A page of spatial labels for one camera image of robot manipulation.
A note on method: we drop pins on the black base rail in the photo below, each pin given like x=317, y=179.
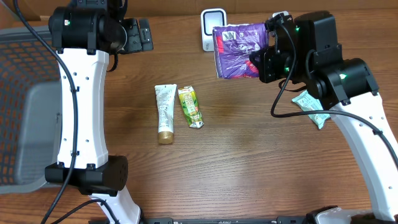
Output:
x=224, y=221

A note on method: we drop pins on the purple pad package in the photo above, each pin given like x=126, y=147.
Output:
x=233, y=44

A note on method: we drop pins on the teal wipes packet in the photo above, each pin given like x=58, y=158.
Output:
x=308, y=103

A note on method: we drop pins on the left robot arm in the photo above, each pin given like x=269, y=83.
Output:
x=84, y=35

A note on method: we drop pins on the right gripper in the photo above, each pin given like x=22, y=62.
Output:
x=264, y=61

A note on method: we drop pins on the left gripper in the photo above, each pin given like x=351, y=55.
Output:
x=137, y=35

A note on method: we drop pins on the white tube gold cap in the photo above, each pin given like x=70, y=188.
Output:
x=165, y=97

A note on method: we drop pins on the green yellow drink pouch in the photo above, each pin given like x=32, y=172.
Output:
x=190, y=107

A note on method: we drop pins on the grey plastic basket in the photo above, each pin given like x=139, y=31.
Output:
x=31, y=106

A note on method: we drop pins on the white barcode scanner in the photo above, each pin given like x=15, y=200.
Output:
x=211, y=18

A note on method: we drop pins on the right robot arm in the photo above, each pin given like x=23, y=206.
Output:
x=349, y=93

